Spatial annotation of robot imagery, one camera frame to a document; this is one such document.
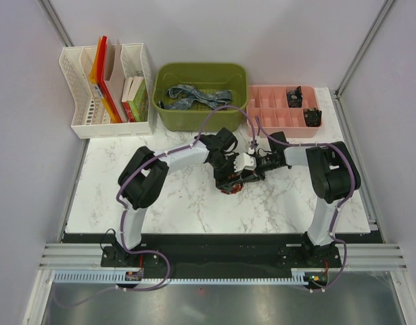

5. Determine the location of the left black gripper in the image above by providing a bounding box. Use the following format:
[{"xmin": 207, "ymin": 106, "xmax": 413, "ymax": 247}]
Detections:
[{"xmin": 209, "ymin": 153, "xmax": 242, "ymax": 193}]

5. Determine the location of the red patterned tie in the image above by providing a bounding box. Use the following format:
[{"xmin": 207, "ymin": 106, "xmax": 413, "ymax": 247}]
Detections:
[{"xmin": 217, "ymin": 176, "xmax": 250, "ymax": 194}]

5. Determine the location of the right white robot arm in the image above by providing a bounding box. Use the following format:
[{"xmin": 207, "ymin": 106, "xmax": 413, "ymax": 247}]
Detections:
[{"xmin": 256, "ymin": 132, "xmax": 361, "ymax": 267}]

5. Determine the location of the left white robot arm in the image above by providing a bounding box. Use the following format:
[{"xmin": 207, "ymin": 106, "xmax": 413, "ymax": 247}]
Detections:
[{"xmin": 116, "ymin": 128, "xmax": 237, "ymax": 266}]

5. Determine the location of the pink divided organizer tray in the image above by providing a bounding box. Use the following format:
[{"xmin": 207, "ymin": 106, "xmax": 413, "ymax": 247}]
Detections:
[{"xmin": 246, "ymin": 85, "xmax": 323, "ymax": 139}]

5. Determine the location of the rolled dark tie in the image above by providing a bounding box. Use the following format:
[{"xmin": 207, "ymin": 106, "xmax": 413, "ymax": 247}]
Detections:
[
  {"xmin": 303, "ymin": 108, "xmax": 322, "ymax": 127},
  {"xmin": 286, "ymin": 86, "xmax": 303, "ymax": 108}
]

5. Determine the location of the blue patterned tie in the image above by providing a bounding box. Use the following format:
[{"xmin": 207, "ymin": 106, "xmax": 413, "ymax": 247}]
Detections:
[{"xmin": 158, "ymin": 84, "xmax": 233, "ymax": 110}]

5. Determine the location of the olive green plastic bin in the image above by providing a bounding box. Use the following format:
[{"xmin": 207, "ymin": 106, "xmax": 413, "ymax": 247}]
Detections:
[{"xmin": 152, "ymin": 62, "xmax": 249, "ymax": 132}]

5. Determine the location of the green treehouse book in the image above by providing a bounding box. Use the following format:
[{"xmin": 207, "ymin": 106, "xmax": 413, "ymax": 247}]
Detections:
[{"xmin": 134, "ymin": 78, "xmax": 149, "ymax": 122}]

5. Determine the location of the red white book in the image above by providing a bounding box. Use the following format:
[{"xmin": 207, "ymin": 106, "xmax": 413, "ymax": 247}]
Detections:
[{"xmin": 121, "ymin": 77, "xmax": 144, "ymax": 123}]

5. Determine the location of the white plastic file rack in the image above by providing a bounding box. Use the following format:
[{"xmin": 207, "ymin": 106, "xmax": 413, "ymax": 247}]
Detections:
[{"xmin": 59, "ymin": 43, "xmax": 156, "ymax": 139}]

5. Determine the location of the beige folder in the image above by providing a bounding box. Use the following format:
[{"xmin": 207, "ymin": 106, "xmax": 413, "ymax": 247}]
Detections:
[{"xmin": 104, "ymin": 39, "xmax": 128, "ymax": 123}]

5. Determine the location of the orange red folder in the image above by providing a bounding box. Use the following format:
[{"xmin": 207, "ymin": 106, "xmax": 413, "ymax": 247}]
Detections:
[{"xmin": 89, "ymin": 36, "xmax": 123, "ymax": 123}]

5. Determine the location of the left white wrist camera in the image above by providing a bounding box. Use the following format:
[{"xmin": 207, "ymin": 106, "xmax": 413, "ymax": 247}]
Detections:
[{"xmin": 233, "ymin": 153, "xmax": 257, "ymax": 173}]

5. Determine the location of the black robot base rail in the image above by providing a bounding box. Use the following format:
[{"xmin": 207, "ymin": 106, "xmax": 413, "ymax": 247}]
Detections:
[{"xmin": 101, "ymin": 234, "xmax": 342, "ymax": 279}]

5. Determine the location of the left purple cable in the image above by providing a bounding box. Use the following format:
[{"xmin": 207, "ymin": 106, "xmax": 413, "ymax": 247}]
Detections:
[{"xmin": 116, "ymin": 105, "xmax": 258, "ymax": 253}]

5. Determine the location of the white slotted cable duct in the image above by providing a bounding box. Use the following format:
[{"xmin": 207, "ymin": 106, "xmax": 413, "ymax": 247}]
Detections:
[{"xmin": 53, "ymin": 269, "xmax": 327, "ymax": 286}]

